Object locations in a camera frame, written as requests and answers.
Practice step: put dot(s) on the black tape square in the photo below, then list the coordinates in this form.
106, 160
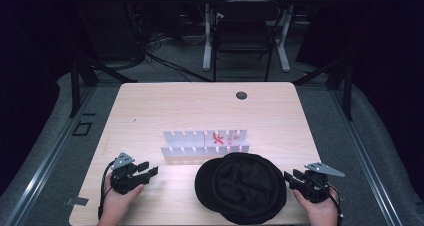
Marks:
74, 128

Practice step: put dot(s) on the black metal stand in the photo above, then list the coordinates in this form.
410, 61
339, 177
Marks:
80, 82
343, 82

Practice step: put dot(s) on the black chair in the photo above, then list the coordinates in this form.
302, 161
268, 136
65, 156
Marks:
245, 32

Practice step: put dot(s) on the white slotted cardboard rack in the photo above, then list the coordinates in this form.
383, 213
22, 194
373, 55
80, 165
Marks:
205, 142

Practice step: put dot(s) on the person's left hand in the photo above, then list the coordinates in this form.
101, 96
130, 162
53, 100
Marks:
116, 202

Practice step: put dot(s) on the black tape strip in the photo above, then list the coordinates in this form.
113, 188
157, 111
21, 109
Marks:
89, 114

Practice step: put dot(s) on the grey table grommet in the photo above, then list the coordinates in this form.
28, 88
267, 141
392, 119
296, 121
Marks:
241, 95

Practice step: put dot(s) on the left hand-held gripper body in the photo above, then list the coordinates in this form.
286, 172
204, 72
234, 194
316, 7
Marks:
122, 179

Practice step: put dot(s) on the grey tape piece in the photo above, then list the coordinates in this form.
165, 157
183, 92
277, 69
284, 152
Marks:
77, 201

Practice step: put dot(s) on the person's right hand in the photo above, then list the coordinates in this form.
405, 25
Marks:
318, 212

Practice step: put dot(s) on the aluminium floor rail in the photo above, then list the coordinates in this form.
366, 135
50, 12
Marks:
43, 159
366, 159

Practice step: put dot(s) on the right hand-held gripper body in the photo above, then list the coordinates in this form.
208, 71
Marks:
313, 186

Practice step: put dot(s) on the black hat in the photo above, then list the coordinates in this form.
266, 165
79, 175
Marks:
240, 187

